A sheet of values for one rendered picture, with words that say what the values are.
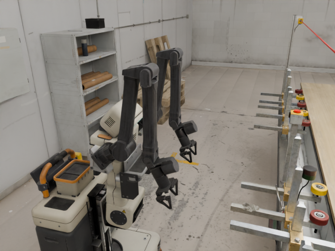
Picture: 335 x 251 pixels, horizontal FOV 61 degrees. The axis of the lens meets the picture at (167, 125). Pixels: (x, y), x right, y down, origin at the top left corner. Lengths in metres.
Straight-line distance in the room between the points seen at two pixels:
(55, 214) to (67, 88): 2.06
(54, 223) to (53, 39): 2.24
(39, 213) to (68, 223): 0.18
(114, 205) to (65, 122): 2.19
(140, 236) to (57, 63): 2.15
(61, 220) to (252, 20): 8.08
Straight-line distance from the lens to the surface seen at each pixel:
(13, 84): 3.02
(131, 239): 2.24
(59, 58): 3.49
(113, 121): 1.42
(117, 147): 1.28
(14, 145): 3.44
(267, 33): 9.03
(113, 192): 1.64
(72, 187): 1.77
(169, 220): 2.79
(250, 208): 1.59
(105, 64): 4.22
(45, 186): 1.80
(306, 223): 1.62
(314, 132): 2.53
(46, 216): 1.76
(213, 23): 9.19
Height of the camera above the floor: 1.85
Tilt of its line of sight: 23 degrees down
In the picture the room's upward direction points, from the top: 1 degrees counter-clockwise
